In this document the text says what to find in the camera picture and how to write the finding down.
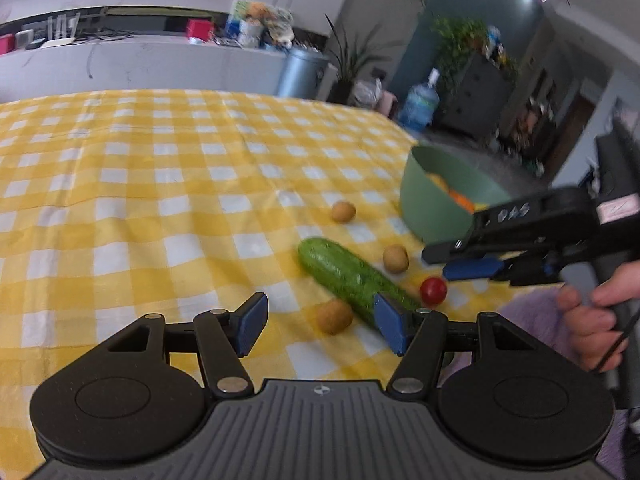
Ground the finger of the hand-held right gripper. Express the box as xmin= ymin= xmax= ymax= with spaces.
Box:
xmin=442 ymin=252 xmax=561 ymax=287
xmin=421 ymin=191 xmax=551 ymax=266

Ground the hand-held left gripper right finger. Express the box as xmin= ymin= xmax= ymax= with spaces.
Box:
xmin=373 ymin=292 xmax=538 ymax=396

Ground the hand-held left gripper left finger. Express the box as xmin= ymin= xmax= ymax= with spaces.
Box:
xmin=107 ymin=291 xmax=271 ymax=395

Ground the red cherry tomato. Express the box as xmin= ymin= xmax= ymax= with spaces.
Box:
xmin=419 ymin=276 xmax=448 ymax=306

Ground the green cucumber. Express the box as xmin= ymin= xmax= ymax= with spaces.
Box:
xmin=298 ymin=236 xmax=423 ymax=331

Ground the green colander bowl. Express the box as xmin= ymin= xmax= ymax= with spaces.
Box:
xmin=399 ymin=145 xmax=516 ymax=245

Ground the person's right hand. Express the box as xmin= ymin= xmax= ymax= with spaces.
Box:
xmin=557 ymin=260 xmax=640 ymax=373

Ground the orange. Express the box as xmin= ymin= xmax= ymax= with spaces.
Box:
xmin=447 ymin=187 xmax=476 ymax=213

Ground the brown kiwi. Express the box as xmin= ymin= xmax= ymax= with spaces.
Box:
xmin=383 ymin=244 xmax=410 ymax=275
xmin=316 ymin=300 xmax=354 ymax=336
xmin=331 ymin=200 xmax=357 ymax=224

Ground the purple fuzzy blanket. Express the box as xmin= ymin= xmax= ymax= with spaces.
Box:
xmin=440 ymin=290 xmax=640 ymax=480

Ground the dark grey cabinet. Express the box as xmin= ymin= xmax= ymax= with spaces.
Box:
xmin=440 ymin=52 xmax=516 ymax=136

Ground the blue water jug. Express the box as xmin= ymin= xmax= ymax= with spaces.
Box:
xmin=397 ymin=67 xmax=442 ymax=133

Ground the pink small appliance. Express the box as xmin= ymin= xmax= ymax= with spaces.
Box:
xmin=376 ymin=91 xmax=401 ymax=118

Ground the yellow checkered tablecloth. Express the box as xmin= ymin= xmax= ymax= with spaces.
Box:
xmin=0 ymin=89 xmax=506 ymax=461

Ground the leafy green houseplant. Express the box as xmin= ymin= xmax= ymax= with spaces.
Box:
xmin=430 ymin=17 xmax=518 ymax=101

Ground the white plastic bag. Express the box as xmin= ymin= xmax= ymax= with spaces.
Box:
xmin=352 ymin=77 xmax=383 ymax=108

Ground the potted plant in black pot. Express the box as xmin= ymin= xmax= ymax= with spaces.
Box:
xmin=324 ymin=12 xmax=396 ymax=106

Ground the grey metal trash can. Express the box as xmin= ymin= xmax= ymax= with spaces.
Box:
xmin=276 ymin=47 xmax=331 ymax=100

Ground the white marble cabinet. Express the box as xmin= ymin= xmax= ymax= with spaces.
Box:
xmin=0 ymin=35 xmax=301 ymax=103

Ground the red box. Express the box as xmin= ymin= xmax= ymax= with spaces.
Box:
xmin=186 ymin=19 xmax=215 ymax=43

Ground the plush toy bouquet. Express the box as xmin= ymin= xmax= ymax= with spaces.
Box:
xmin=225 ymin=0 xmax=295 ymax=51

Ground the white router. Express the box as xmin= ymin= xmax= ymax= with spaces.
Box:
xmin=47 ymin=14 xmax=81 ymax=43

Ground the black cable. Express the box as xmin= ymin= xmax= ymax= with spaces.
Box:
xmin=590 ymin=305 xmax=640 ymax=373

